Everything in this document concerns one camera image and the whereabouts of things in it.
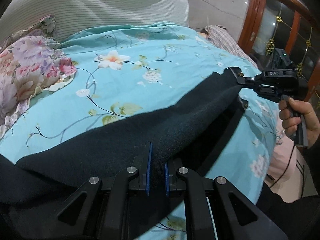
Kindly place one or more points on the pink cloth at bedside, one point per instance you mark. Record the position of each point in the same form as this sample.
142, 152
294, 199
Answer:
286, 172

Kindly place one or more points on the black pants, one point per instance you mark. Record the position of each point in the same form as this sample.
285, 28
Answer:
194, 130

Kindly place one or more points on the pink purple floral pillow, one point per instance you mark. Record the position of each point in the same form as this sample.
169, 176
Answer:
31, 62

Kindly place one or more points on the person's right hand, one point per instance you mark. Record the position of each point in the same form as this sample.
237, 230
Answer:
290, 124

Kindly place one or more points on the turquoise floral bed sheet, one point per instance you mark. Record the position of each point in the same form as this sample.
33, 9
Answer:
122, 71

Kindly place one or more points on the wooden glass door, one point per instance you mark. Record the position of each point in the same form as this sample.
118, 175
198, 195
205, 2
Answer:
287, 25

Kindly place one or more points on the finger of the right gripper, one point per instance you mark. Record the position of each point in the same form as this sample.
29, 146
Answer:
237, 72

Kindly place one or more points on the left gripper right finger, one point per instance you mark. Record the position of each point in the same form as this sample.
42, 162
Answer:
173, 183

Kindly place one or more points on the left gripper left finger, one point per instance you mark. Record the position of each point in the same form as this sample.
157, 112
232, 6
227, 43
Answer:
143, 163

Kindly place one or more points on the plaid cloth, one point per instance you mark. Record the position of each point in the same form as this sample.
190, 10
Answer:
220, 37

